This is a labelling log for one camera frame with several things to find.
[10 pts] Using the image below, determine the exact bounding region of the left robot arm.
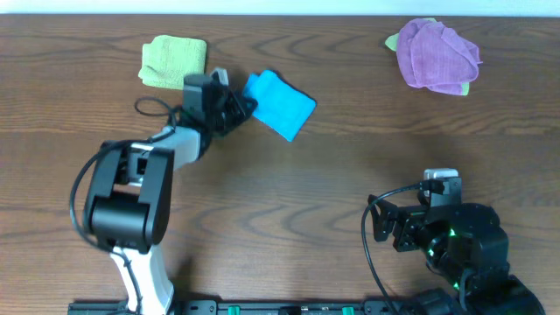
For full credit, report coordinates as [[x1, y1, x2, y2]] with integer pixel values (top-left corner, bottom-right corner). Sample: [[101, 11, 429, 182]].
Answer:
[[69, 85, 257, 314]]

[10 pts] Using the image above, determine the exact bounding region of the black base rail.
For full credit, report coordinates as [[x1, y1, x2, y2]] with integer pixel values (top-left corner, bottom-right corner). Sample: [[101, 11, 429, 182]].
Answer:
[[67, 299, 393, 315]]

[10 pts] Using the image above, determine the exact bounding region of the blue cloth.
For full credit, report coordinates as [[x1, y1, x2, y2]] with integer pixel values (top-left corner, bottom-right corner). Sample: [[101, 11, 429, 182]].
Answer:
[[243, 70, 317, 142]]

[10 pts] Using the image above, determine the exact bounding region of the folded green cloth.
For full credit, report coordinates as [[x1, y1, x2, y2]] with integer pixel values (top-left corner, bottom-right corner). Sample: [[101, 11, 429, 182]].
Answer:
[[138, 35, 207, 90]]

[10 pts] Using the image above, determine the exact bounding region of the green cloth under pile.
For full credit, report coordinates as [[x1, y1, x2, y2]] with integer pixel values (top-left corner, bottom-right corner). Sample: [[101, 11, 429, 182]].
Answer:
[[384, 17, 471, 97]]

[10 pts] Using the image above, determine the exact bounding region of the purple cloth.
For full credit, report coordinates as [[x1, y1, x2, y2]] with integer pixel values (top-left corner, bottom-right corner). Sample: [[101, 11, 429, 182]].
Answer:
[[395, 17, 484, 96]]

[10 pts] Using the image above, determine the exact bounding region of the left black cable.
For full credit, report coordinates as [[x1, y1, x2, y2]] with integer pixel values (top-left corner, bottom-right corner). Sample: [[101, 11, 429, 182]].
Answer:
[[68, 95, 183, 315]]

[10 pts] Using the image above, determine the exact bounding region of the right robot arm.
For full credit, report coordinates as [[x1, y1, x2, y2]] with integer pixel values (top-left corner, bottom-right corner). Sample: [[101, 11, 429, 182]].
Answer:
[[367, 192, 544, 314]]

